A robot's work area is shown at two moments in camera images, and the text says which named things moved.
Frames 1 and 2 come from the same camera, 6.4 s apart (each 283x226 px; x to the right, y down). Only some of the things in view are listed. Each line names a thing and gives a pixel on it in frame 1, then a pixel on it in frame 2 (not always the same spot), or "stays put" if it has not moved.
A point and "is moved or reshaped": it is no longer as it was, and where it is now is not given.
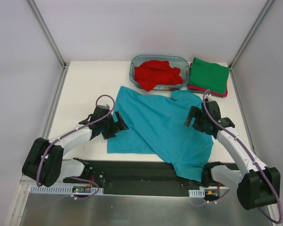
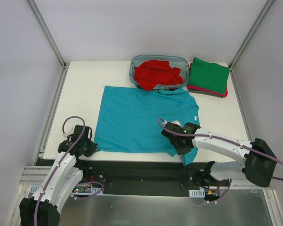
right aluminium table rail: x=250 y=142 stays put
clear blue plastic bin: x=177 y=61 stays put
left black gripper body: x=112 y=128 -> x=90 y=146
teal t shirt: x=156 y=126 is moved or reshaped
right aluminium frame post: x=263 y=12 stays put
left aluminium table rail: x=49 y=118 stays put
